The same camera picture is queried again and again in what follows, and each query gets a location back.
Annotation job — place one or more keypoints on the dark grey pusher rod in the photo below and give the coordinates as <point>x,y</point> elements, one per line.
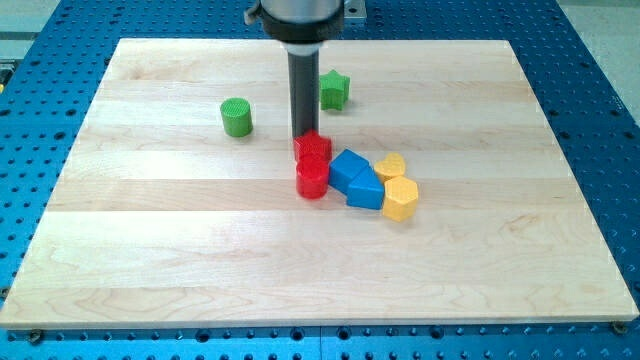
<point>304,87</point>

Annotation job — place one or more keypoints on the red star block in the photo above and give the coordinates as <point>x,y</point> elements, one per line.
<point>312,143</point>

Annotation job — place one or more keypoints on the red cylinder block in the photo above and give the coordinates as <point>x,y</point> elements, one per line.
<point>312,176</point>

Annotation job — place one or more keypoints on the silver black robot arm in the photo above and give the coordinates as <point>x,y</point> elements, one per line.
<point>302,26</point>

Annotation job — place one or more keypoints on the green star block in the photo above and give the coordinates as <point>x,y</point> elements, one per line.
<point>334,90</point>

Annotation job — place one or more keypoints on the green cylinder block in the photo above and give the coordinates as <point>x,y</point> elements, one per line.
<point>236,117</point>

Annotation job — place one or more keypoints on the blue cube block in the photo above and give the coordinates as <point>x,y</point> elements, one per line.
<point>344,169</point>

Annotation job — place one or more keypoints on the yellow heart block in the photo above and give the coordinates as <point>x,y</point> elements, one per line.
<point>392,166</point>

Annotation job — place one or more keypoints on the blue triangle block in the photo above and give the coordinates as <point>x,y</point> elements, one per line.
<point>365,190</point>

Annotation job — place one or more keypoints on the yellow hexagon block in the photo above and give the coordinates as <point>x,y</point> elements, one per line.
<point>400,199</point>

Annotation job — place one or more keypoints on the light wooden board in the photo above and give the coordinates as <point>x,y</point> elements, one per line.
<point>161,220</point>

